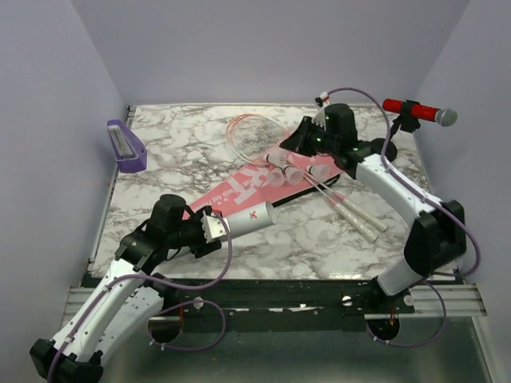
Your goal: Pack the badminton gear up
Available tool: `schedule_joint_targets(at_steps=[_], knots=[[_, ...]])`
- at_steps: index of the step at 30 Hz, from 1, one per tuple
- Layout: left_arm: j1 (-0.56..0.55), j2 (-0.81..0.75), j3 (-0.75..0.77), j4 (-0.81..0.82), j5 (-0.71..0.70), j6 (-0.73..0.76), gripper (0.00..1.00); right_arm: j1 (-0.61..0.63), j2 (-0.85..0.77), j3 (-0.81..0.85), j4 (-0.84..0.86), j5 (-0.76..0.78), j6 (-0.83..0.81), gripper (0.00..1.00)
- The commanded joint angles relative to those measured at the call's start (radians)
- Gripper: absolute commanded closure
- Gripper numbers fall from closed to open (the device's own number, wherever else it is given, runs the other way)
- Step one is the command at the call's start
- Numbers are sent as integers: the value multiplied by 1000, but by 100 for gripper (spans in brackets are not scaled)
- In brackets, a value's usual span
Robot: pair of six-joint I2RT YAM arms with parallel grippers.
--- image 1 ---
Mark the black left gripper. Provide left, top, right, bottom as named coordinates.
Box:
left=167, top=206, right=223, bottom=259

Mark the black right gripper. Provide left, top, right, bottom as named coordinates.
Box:
left=279, top=116, right=338, bottom=158

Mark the white shuttlecock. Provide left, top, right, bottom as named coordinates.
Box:
left=264, top=168, right=285, bottom=188
left=264, top=150, right=287, bottom=168
left=307, top=164, right=331, bottom=182
left=283, top=165, right=304, bottom=186

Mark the white shuttlecock tube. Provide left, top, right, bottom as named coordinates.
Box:
left=226, top=202, right=276, bottom=239

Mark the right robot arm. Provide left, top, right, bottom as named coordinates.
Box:
left=279, top=104, right=466, bottom=313

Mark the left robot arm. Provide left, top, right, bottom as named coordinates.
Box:
left=30, top=194, right=232, bottom=382

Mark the pink badminton racket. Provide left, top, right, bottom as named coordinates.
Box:
left=225, top=113, right=378, bottom=243

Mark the pink racket bag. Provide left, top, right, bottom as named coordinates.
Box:
left=181, top=153, right=344, bottom=220

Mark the purple wedge device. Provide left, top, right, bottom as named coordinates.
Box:
left=106, top=120, right=147, bottom=174

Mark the red microphone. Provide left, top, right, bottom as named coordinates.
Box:
left=382, top=98, right=458, bottom=127

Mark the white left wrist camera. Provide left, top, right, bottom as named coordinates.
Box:
left=201, top=214, right=228, bottom=243

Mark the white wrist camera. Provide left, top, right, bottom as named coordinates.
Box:
left=312, top=104, right=329, bottom=130
left=201, top=214, right=228, bottom=243

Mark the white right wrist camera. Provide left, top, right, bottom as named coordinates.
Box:
left=312, top=104, right=329, bottom=130

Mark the black base frame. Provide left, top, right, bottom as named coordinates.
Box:
left=79, top=274, right=416, bottom=336

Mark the aluminium rail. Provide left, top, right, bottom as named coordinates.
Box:
left=61, top=285, right=488, bottom=326

